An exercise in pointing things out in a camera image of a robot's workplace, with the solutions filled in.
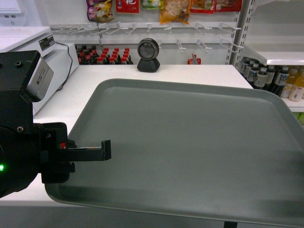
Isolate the grey rectangular serving tray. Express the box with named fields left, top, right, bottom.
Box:
left=46, top=79, right=304, bottom=228

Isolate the purple snack bag hanging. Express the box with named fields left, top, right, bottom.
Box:
left=86, top=0, right=114, bottom=23

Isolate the red snack bag hanging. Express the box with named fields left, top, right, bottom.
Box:
left=115, top=0, right=140, bottom=14

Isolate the black round barcode scanner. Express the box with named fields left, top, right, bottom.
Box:
left=137, top=38, right=160, bottom=73

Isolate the black power cable of register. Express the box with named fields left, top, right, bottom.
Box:
left=56, top=41, right=73, bottom=91

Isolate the yellow snack bag hanging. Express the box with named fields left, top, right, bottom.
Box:
left=160, top=0, right=191, bottom=24

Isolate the red pouch behind counter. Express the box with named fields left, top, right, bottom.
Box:
left=187, top=54, right=201, bottom=65

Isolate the white customer display screen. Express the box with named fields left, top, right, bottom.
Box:
left=0, top=0, right=45, bottom=27

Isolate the green yellow snack bag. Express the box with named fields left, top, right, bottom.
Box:
left=142, top=0, right=164, bottom=10

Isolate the white cash register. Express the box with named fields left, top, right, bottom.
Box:
left=0, top=27, right=56, bottom=57

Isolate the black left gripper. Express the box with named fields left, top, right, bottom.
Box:
left=0, top=122, right=111, bottom=197

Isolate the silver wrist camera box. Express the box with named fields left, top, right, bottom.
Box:
left=25, top=57, right=54, bottom=102

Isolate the red spice bag hanging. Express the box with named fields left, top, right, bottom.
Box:
left=190, top=0, right=215, bottom=14

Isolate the white checkout counter top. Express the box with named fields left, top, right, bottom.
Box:
left=0, top=65, right=252, bottom=213

